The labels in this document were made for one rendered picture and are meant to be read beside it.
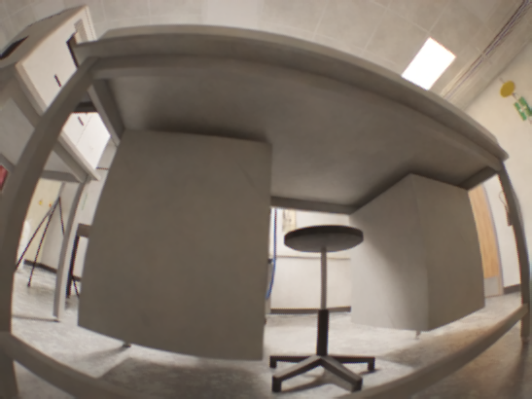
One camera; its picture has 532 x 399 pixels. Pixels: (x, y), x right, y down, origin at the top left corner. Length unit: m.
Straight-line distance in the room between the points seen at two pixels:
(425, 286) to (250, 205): 0.68
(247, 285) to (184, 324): 0.18
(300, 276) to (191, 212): 3.33
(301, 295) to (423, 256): 3.09
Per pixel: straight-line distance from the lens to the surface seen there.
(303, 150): 0.85
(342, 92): 0.59
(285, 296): 3.73
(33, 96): 1.07
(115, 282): 0.62
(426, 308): 0.90
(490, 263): 3.59
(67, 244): 1.39
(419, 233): 0.91
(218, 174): 0.64
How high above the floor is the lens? 0.37
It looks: 24 degrees up
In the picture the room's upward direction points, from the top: 3 degrees clockwise
